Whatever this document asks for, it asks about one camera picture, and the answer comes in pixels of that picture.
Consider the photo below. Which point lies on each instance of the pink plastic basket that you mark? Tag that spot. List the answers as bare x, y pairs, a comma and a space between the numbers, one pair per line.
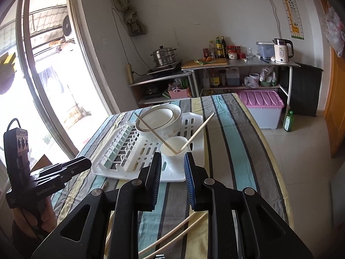
179, 94

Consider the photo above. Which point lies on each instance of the white window frame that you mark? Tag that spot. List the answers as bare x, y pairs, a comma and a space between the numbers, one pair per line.
89, 59

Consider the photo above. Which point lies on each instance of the giraffe height chart poster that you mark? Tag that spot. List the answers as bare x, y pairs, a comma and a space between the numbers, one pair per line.
293, 13

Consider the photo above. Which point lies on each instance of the clear lidded storage container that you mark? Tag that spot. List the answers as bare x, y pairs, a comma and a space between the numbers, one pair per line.
265, 50

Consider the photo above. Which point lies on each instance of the storage box with pink lid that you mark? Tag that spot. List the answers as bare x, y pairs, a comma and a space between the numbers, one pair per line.
262, 105

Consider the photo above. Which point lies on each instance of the dark liquid jug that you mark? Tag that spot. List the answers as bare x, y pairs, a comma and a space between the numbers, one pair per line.
233, 77

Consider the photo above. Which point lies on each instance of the white cup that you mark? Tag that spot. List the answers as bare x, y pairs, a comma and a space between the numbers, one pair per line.
172, 162

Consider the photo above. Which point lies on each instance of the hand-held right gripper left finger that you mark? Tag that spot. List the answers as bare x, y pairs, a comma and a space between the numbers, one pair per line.
155, 179

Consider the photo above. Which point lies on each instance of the green bowl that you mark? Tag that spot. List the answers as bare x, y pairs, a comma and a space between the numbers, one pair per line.
265, 83

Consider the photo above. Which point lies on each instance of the dark sauce bottle yellow label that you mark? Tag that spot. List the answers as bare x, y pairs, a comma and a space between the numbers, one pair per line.
218, 50

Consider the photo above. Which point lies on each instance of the red lidded jar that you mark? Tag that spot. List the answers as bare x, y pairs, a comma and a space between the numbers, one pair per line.
232, 54

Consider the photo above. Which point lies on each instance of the black induction cooker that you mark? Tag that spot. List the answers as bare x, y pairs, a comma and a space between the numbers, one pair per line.
164, 70

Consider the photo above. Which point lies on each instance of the white plastic dish rack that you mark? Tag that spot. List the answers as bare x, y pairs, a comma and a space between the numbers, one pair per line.
126, 156

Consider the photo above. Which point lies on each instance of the long metal kitchen shelf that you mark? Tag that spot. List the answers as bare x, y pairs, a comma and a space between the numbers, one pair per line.
256, 62

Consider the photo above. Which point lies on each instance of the steel steamer pot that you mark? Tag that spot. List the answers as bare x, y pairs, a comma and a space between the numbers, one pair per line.
164, 55

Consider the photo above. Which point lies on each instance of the white bowl with dark rim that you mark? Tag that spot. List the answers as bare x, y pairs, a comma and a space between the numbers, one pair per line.
156, 120

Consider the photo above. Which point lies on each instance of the black panel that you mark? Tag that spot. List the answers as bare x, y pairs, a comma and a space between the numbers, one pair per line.
303, 89

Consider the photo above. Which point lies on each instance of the white electric kettle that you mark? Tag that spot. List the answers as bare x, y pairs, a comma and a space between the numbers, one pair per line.
281, 52

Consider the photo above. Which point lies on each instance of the wooden cutting board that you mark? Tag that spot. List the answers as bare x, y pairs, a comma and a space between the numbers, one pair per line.
204, 63

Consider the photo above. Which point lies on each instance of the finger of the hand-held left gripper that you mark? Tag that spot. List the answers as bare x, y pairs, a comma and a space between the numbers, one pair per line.
54, 177
79, 164

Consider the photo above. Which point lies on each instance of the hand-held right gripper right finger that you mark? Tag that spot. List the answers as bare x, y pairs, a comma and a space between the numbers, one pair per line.
188, 180

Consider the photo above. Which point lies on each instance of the plain white bowl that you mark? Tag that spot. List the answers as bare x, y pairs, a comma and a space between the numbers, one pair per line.
178, 116

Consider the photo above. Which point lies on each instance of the person's left hand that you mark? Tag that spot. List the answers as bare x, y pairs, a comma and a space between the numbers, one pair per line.
49, 215

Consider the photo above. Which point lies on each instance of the cooking oil bottle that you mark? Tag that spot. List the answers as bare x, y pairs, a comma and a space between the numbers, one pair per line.
214, 80

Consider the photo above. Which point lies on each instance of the striped tablecloth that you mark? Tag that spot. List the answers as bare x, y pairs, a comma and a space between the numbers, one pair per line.
231, 151

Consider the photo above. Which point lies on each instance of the white plastic jug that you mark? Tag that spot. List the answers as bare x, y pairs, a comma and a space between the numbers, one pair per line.
205, 79

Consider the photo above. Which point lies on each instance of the wooden door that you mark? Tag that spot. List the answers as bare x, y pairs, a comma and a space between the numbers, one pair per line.
337, 99

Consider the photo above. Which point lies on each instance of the green plastic bottle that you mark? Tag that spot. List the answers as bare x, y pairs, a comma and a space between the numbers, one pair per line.
288, 122

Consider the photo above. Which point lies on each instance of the beige power strip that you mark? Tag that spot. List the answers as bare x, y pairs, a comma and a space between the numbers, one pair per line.
130, 74

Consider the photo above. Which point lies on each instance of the hanging grey-green cloth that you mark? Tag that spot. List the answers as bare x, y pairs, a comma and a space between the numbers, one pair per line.
134, 19

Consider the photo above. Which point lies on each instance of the small metal kitchen shelf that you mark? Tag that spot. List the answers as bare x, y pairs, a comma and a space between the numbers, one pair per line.
151, 79

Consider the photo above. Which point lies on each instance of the hanging plastic bags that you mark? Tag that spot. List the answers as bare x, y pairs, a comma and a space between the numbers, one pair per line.
335, 32

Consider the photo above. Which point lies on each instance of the white bucket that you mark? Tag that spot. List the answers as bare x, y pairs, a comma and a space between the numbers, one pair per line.
254, 78

